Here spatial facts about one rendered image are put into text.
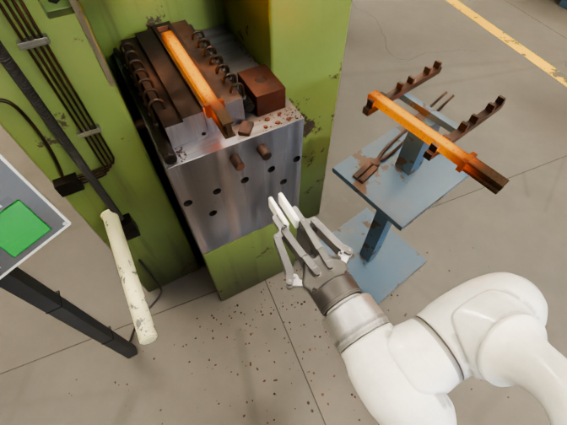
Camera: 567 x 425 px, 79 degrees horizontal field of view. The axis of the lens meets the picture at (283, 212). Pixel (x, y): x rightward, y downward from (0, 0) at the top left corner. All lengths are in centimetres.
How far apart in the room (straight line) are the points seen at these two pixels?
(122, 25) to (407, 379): 117
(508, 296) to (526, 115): 236
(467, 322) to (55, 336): 165
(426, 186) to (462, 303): 69
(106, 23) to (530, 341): 123
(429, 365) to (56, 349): 158
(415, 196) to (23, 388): 166
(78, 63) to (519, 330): 92
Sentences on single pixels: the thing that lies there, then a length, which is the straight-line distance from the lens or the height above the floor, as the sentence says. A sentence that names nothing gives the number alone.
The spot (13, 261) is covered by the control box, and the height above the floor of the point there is 97.
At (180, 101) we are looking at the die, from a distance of 92.
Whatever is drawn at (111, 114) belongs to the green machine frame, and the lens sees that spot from 100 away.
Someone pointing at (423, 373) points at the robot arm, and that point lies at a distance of 52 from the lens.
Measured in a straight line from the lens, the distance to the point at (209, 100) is 88.
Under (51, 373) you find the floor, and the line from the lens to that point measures 182.
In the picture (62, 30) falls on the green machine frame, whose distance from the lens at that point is 89.
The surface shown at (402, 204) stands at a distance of 113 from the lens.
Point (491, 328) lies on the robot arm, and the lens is 52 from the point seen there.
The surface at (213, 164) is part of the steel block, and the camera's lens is 91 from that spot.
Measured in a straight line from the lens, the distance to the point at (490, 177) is 90.
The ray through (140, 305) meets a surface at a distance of 102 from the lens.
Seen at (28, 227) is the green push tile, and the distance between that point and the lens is 78.
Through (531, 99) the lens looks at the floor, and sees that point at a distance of 303.
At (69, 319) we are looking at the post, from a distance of 124.
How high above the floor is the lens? 154
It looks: 56 degrees down
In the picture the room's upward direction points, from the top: straight up
